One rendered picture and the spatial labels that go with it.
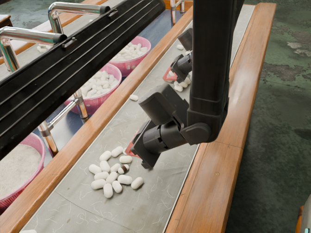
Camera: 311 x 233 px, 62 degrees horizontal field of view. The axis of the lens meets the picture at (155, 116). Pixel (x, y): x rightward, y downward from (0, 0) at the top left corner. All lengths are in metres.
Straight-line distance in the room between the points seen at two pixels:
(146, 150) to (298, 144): 1.48
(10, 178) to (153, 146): 0.43
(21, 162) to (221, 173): 0.55
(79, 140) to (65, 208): 0.20
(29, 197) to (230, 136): 0.54
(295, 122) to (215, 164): 1.46
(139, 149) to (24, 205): 0.31
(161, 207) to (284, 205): 1.06
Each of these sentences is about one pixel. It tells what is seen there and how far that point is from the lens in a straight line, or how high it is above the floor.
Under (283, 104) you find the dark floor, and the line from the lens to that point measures 2.25.
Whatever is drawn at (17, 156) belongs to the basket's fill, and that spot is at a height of 0.73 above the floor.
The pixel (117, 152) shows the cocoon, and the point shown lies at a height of 0.76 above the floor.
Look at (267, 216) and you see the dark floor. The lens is 1.55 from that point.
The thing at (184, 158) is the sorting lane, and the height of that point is 0.74.
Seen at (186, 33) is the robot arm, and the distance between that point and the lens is 0.87.
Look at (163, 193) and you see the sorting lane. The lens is 0.66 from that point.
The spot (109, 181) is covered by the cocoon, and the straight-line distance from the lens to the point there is 0.68.
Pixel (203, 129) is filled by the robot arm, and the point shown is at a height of 0.99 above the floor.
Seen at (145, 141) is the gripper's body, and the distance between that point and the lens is 0.56.
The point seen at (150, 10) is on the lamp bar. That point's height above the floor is 1.07.
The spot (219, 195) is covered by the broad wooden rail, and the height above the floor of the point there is 0.76.
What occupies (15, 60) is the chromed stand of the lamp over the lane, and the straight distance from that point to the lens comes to 0.63.
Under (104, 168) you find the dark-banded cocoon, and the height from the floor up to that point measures 0.76.
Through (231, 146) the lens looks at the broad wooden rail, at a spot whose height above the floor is 0.76.
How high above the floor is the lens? 1.30
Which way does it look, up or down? 41 degrees down
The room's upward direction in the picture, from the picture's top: 4 degrees counter-clockwise
